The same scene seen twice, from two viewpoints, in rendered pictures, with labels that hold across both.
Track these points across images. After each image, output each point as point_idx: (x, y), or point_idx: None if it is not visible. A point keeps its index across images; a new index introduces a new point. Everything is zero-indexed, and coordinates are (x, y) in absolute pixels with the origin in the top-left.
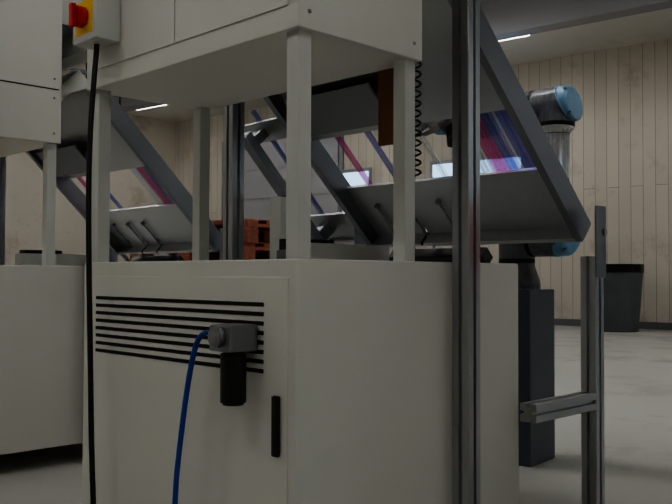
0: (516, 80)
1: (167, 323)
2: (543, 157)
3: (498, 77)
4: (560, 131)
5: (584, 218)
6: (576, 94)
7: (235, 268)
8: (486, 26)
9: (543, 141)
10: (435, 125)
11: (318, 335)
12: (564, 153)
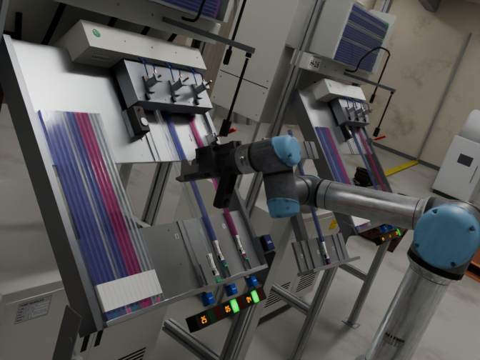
0: (34, 140)
1: None
2: (48, 224)
3: (16, 131)
4: (413, 268)
5: (88, 317)
6: (458, 228)
7: None
8: (14, 83)
9: (52, 209)
10: (183, 175)
11: None
12: (403, 301)
